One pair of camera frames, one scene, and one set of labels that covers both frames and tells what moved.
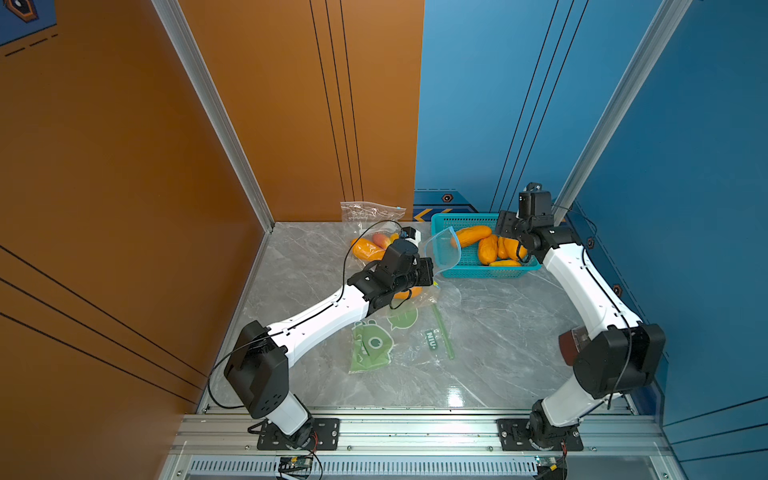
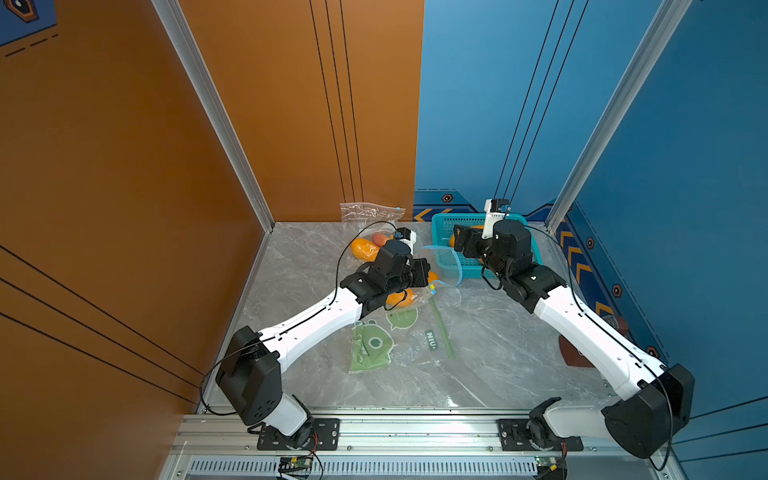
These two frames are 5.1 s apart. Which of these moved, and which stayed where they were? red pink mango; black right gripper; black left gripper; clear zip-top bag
Moved: black right gripper
Stayed: black left gripper; red pink mango; clear zip-top bag
